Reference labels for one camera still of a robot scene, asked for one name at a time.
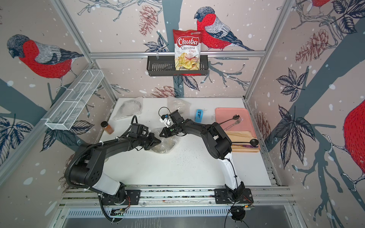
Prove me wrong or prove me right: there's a blue tape dispenser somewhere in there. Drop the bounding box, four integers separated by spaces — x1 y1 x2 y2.
194 109 203 123

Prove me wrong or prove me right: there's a black spoon on tray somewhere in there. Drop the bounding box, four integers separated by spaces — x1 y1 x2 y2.
219 115 240 125

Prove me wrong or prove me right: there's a silver fork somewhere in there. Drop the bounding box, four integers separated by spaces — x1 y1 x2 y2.
224 118 243 131

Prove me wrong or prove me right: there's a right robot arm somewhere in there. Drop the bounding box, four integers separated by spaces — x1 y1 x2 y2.
160 110 252 204

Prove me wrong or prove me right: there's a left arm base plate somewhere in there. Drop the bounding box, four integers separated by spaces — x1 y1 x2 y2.
101 190 141 206

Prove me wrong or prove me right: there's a clear bubble wrap sheet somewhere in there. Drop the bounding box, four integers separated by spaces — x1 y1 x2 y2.
150 128 179 154
113 97 143 121
167 97 191 119

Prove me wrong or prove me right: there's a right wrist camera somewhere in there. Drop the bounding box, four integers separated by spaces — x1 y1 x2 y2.
160 114 172 127

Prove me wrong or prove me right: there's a Chuba cassava chips bag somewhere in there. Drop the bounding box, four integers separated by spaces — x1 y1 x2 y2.
173 30 202 76

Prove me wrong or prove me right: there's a pink tray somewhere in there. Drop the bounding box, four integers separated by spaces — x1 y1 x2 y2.
215 107 257 136

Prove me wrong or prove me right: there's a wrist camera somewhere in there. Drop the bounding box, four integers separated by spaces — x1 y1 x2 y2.
160 114 172 127
128 123 149 138

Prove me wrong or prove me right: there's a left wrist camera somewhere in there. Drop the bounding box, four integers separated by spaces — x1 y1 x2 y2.
128 123 149 138

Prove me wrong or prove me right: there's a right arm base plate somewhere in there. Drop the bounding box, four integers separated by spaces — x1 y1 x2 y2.
213 188 254 205

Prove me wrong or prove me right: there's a black wire basket shelf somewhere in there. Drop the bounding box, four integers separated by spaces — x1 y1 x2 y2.
146 55 209 77

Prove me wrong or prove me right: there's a black ladle spoon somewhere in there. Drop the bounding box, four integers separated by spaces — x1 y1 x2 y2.
233 138 259 146

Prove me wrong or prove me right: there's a white mesh wall shelf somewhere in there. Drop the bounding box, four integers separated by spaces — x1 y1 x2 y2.
45 69 104 130

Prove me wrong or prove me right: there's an orange spice bottle black cap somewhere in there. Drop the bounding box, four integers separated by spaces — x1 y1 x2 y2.
100 121 114 135

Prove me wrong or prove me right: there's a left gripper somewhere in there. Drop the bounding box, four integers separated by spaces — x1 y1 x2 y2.
137 132 162 150

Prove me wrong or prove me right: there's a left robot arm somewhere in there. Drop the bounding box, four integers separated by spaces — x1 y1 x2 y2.
64 133 161 203

